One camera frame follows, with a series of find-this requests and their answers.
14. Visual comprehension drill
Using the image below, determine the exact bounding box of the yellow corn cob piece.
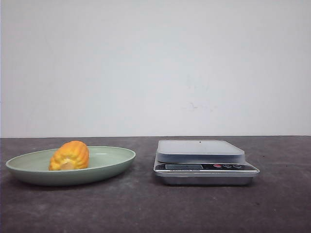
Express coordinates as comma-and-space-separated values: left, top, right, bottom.
49, 141, 89, 171

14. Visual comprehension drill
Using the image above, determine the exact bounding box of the silver digital kitchen scale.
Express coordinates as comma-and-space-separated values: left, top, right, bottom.
154, 140, 260, 185

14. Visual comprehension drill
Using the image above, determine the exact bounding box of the light green oval plate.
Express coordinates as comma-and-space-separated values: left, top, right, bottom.
6, 146, 136, 186

